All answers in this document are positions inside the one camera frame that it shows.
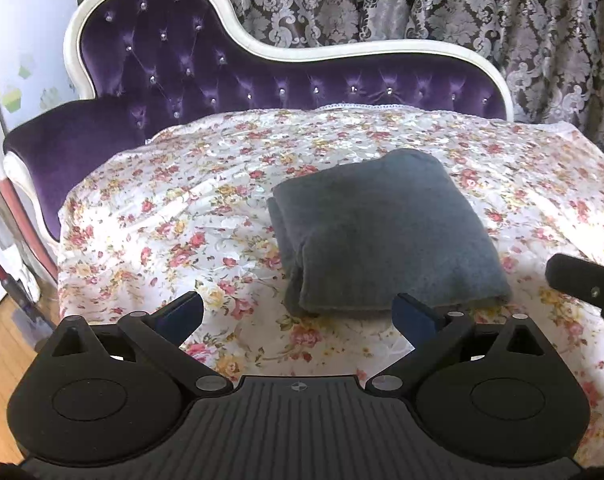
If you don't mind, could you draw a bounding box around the brown damask curtain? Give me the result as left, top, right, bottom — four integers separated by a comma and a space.
84, 0, 604, 162

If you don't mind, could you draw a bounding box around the grey argyle knit sweater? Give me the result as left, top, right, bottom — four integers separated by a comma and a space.
267, 148, 511, 315

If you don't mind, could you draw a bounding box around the red stick vacuum cleaner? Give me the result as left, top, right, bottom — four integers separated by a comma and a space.
0, 264, 55, 352

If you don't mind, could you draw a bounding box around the purple tufted chaise sofa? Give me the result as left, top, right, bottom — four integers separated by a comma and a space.
4, 0, 513, 247

